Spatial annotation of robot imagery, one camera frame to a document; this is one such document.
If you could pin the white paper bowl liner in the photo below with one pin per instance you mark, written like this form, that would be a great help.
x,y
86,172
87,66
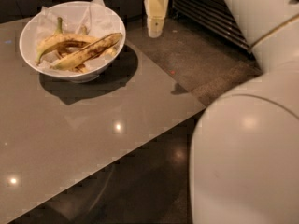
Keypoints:
x,y
99,19

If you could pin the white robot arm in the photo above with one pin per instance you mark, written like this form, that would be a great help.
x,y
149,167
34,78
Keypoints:
x,y
244,157

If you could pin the white ceramic bowl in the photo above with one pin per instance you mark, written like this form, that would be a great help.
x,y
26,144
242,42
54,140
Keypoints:
x,y
31,28

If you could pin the curved yellow back banana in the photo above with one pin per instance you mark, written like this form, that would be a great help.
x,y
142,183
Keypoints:
x,y
61,40

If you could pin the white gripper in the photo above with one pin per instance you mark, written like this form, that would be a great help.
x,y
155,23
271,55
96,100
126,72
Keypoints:
x,y
156,8

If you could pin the long spotted front banana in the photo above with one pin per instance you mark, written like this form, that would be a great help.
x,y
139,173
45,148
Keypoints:
x,y
104,43

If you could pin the glass door refrigerator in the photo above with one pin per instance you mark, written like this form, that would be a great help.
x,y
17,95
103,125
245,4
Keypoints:
x,y
215,16

